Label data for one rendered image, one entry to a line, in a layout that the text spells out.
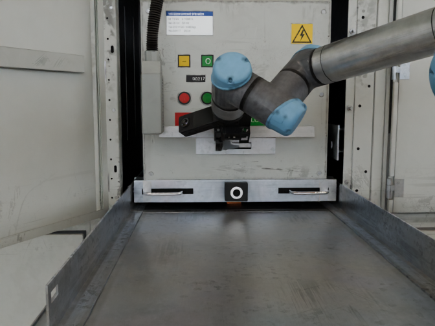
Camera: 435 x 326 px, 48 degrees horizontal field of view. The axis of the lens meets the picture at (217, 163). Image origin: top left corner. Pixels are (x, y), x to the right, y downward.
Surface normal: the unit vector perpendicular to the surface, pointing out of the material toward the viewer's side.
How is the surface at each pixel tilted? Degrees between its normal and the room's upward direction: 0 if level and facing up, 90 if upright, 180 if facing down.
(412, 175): 90
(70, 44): 90
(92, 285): 0
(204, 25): 90
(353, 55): 101
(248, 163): 90
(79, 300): 0
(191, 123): 64
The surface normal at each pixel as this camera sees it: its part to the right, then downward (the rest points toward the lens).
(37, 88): 0.89, 0.06
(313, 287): 0.00, -0.99
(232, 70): 0.02, -0.39
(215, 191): 0.04, 0.13
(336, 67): -0.60, 0.58
